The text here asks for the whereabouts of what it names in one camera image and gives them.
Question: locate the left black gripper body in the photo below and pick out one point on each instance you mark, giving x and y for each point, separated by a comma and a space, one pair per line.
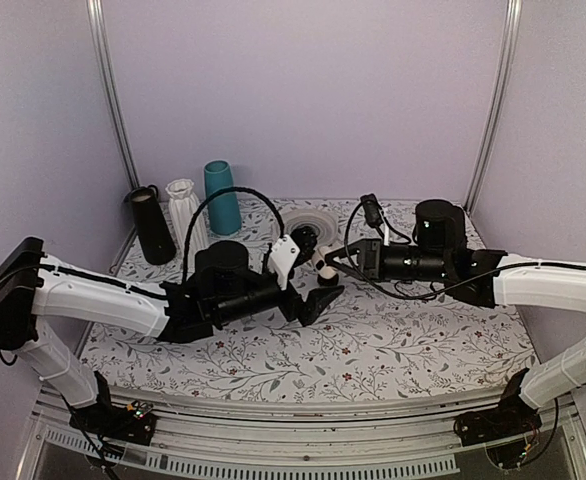
232, 310

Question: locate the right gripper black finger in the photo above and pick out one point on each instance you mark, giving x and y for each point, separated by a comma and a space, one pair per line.
345, 252
353, 271

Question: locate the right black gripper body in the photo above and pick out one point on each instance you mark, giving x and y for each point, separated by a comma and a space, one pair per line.
427, 266

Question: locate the white earbuds charging case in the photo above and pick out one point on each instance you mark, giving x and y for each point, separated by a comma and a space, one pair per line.
326, 275

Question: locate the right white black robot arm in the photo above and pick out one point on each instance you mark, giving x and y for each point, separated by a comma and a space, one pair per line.
497, 278

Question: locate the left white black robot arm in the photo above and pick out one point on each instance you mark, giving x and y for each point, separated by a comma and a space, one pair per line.
34, 285

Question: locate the translucent round plate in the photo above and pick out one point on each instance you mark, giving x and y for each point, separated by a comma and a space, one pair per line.
323, 223

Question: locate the teal plastic cup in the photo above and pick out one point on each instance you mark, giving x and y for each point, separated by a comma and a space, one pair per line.
224, 213

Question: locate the black cylindrical cup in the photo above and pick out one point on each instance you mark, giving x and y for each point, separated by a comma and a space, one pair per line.
152, 230

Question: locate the white ribbed vase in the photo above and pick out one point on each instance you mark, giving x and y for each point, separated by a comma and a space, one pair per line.
183, 203

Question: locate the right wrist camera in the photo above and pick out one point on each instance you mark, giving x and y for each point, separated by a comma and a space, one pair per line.
372, 211

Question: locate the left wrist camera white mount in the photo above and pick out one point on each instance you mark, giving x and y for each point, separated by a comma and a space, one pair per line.
290, 251

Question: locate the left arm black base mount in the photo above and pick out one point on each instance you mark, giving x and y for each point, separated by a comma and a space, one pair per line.
133, 423

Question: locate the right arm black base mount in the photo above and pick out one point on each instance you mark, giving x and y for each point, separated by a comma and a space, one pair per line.
511, 416

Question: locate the aluminium front rail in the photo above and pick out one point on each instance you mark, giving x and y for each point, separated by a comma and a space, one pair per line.
383, 439

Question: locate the right aluminium frame post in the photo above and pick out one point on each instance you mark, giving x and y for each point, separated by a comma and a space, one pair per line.
506, 56

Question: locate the aluminium frame post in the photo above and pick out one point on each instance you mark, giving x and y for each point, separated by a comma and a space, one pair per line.
100, 41
506, 56

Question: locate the left aluminium frame post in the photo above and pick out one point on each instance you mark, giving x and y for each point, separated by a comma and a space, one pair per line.
100, 41

